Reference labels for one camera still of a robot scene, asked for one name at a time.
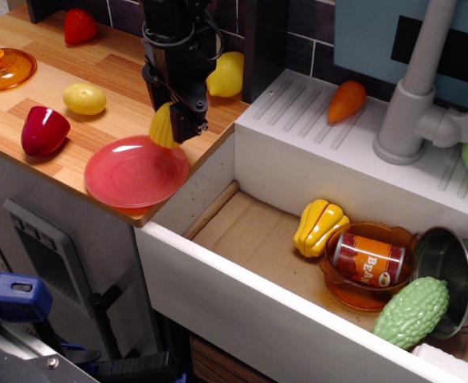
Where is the blue clamp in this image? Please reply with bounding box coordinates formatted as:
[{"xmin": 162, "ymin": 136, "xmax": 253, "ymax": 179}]
[{"xmin": 0, "ymin": 273, "xmax": 53, "ymax": 322}]

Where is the yellow toy potato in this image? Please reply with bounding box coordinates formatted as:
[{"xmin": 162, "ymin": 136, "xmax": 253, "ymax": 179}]
[{"xmin": 62, "ymin": 83, "xmax": 107, "ymax": 116}]

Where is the orange transparent pot lid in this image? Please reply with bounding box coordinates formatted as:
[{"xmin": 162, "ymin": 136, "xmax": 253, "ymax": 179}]
[{"xmin": 0, "ymin": 48, "xmax": 37, "ymax": 92}]

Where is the yellow toy corn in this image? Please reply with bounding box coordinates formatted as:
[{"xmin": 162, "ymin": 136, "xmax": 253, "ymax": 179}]
[{"xmin": 149, "ymin": 102, "xmax": 179, "ymax": 149}]

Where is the pink plastic plate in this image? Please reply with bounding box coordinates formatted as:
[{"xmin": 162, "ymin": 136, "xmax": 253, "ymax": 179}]
[{"xmin": 84, "ymin": 136, "xmax": 189, "ymax": 208}]

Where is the grey toy faucet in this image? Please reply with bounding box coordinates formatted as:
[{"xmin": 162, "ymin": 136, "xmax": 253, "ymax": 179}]
[{"xmin": 372, "ymin": 1, "xmax": 468, "ymax": 165}]

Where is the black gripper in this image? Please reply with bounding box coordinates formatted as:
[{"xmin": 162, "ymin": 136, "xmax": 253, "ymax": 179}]
[{"xmin": 142, "ymin": 34, "xmax": 217, "ymax": 144}]

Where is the yellow toy bell pepper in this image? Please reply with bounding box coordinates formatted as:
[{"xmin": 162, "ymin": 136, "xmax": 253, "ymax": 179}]
[{"xmin": 293, "ymin": 199, "xmax": 350, "ymax": 258}]

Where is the orange toy carrot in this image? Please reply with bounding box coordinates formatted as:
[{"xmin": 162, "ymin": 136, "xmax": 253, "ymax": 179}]
[{"xmin": 327, "ymin": 80, "xmax": 368, "ymax": 123}]

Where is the red beans can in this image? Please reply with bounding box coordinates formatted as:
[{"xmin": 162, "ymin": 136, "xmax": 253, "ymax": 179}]
[{"xmin": 332, "ymin": 231, "xmax": 406, "ymax": 288}]

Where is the stainless steel pot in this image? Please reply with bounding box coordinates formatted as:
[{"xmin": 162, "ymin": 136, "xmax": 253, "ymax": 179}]
[{"xmin": 413, "ymin": 227, "xmax": 468, "ymax": 339}]

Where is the yellow toy lemon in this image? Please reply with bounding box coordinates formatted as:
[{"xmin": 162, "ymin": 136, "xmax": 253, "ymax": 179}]
[{"xmin": 206, "ymin": 51, "xmax": 244, "ymax": 97}]

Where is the red toy strawberry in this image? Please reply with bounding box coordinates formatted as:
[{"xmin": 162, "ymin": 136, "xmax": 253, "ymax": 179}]
[{"xmin": 64, "ymin": 8, "xmax": 98, "ymax": 45}]

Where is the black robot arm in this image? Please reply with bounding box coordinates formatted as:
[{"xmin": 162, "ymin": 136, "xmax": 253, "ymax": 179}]
[{"xmin": 140, "ymin": 1, "xmax": 223, "ymax": 144}]

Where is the orange transparent pot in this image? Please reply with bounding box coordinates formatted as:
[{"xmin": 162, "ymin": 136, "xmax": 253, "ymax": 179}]
[{"xmin": 321, "ymin": 223, "xmax": 415, "ymax": 312}]

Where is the red toy bell pepper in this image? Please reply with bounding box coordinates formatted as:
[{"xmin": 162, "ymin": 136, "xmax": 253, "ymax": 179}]
[{"xmin": 21, "ymin": 105, "xmax": 71, "ymax": 156}]

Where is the green toy bitter melon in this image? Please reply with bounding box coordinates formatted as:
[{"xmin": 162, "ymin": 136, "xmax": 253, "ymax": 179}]
[{"xmin": 372, "ymin": 276, "xmax": 450, "ymax": 349}]

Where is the white sponge block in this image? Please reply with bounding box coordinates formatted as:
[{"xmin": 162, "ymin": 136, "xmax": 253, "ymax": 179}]
[{"xmin": 411, "ymin": 343, "xmax": 468, "ymax": 382}]

